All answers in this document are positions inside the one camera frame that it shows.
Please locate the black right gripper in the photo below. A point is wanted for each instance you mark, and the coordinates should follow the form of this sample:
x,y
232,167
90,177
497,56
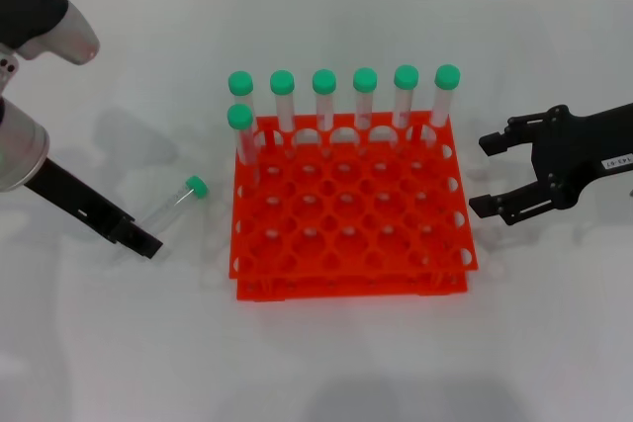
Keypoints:
x,y
578,150

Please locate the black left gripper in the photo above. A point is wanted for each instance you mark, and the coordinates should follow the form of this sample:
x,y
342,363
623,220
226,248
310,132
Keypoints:
x,y
74,192

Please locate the green-capped clear test tube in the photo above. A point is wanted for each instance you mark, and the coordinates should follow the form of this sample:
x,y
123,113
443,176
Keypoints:
x,y
240,116
447,76
170,204
240,82
406,77
282,82
324,81
365,80

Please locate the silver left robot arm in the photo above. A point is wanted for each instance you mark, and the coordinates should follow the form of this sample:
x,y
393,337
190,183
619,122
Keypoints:
x,y
20,150

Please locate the orange test tube rack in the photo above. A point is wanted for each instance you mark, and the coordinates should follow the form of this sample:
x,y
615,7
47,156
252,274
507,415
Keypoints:
x,y
356,269

